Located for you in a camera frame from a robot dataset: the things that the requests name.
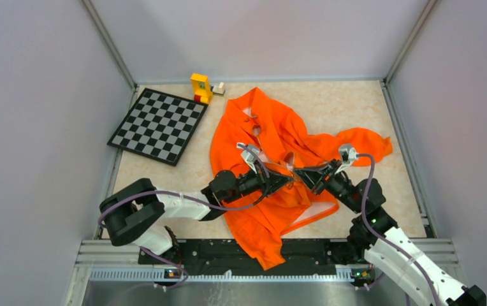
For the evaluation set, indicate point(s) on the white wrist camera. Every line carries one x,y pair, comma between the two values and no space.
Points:
250,154
348,155

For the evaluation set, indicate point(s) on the black white checkerboard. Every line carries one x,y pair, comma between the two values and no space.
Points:
158,126

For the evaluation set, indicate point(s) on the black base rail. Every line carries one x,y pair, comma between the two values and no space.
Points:
303,257

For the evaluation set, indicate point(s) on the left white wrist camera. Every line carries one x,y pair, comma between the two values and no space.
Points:
250,154

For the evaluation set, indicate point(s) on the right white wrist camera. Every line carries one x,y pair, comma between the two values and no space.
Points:
348,155

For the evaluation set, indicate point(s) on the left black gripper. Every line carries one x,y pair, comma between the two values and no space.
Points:
270,182

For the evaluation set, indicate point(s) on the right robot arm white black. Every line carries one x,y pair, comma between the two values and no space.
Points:
375,237

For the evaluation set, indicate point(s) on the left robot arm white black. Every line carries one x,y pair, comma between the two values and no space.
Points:
130,216

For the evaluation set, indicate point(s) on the small white block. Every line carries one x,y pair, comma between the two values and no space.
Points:
219,89

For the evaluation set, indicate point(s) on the yellow toy block tower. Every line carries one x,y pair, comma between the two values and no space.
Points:
201,88

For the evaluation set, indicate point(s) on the orange zip-up jacket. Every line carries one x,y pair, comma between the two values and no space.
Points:
281,136

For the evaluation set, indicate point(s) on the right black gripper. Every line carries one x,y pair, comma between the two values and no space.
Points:
312,179

